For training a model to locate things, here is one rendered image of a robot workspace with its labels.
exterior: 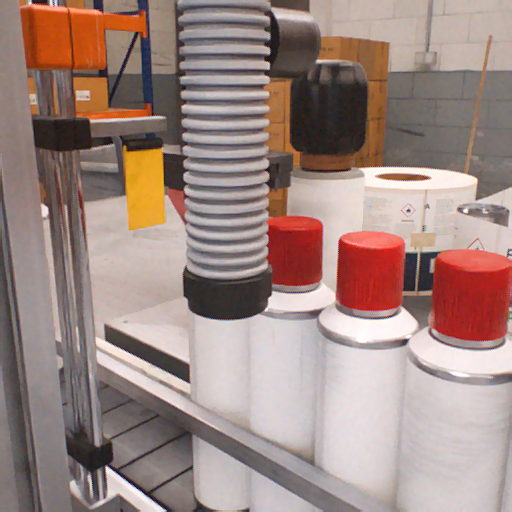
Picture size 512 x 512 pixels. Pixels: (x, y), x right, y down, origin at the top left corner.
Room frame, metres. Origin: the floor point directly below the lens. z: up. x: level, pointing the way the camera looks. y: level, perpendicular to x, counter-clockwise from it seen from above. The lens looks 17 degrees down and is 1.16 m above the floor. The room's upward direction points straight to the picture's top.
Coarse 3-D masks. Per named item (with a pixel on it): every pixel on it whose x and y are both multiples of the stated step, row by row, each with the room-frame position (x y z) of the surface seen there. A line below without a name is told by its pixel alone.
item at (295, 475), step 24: (120, 384) 0.38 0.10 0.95; (144, 384) 0.37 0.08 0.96; (168, 408) 0.35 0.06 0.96; (192, 408) 0.34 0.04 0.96; (192, 432) 0.33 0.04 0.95; (216, 432) 0.32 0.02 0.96; (240, 432) 0.31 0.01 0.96; (240, 456) 0.30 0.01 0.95; (264, 456) 0.29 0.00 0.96; (288, 456) 0.29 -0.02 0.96; (288, 480) 0.28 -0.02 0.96; (312, 480) 0.27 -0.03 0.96; (336, 480) 0.27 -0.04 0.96; (312, 504) 0.27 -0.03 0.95; (336, 504) 0.26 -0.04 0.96; (360, 504) 0.25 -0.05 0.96; (384, 504) 0.25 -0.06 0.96
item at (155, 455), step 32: (64, 384) 0.52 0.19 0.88; (64, 416) 0.47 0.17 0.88; (128, 416) 0.47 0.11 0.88; (160, 416) 0.47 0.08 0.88; (128, 448) 0.42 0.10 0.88; (160, 448) 0.42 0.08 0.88; (192, 448) 0.42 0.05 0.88; (128, 480) 0.38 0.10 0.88; (160, 480) 0.38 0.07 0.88; (192, 480) 0.38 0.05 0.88
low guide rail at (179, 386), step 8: (96, 336) 0.56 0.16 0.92; (96, 344) 0.54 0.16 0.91; (104, 344) 0.54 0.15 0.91; (104, 352) 0.53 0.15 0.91; (112, 352) 0.52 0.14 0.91; (120, 352) 0.52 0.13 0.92; (120, 360) 0.51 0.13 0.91; (128, 360) 0.50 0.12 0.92; (136, 360) 0.50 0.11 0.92; (136, 368) 0.49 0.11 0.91; (144, 368) 0.49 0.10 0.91; (152, 368) 0.49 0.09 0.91; (152, 376) 0.48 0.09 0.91; (160, 376) 0.47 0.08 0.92; (168, 376) 0.47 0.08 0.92; (168, 384) 0.46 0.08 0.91; (176, 384) 0.46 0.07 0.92; (184, 384) 0.46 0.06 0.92; (176, 392) 0.45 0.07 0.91; (184, 392) 0.45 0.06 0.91
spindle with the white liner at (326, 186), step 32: (320, 64) 0.63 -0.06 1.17; (352, 64) 0.64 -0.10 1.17; (320, 96) 0.63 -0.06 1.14; (352, 96) 0.63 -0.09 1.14; (320, 128) 0.63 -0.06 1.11; (352, 128) 0.63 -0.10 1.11; (320, 160) 0.64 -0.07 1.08; (352, 160) 0.65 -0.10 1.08; (288, 192) 0.66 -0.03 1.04; (320, 192) 0.62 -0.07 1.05; (352, 192) 0.63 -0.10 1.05; (352, 224) 0.63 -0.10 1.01
